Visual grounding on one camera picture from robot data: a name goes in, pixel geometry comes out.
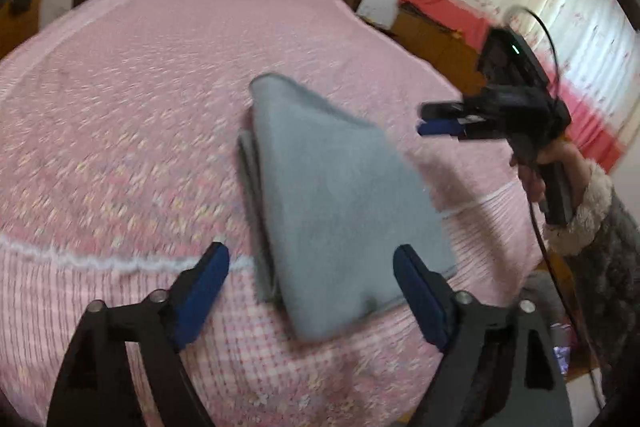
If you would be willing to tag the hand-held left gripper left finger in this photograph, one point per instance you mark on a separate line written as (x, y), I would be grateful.
(202, 292)

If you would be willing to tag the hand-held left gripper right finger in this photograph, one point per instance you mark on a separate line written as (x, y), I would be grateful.
(420, 292)

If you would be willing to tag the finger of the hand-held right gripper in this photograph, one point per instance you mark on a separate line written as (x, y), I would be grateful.
(440, 128)
(442, 111)

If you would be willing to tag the grey pants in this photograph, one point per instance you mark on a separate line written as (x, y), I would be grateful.
(325, 187)

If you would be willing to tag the person's right forearm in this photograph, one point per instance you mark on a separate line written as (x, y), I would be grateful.
(610, 247)

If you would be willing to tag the person's right hand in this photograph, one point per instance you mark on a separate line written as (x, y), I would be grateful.
(562, 157)

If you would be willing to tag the light wooden cabinet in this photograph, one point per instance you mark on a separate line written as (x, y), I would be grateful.
(435, 47)

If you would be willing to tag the pink floral bedspread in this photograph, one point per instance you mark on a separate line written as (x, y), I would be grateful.
(125, 132)

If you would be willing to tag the wooden wardrobe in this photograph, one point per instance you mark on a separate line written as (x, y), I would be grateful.
(27, 32)

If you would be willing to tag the small black hanging object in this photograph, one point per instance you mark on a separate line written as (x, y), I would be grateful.
(20, 3)

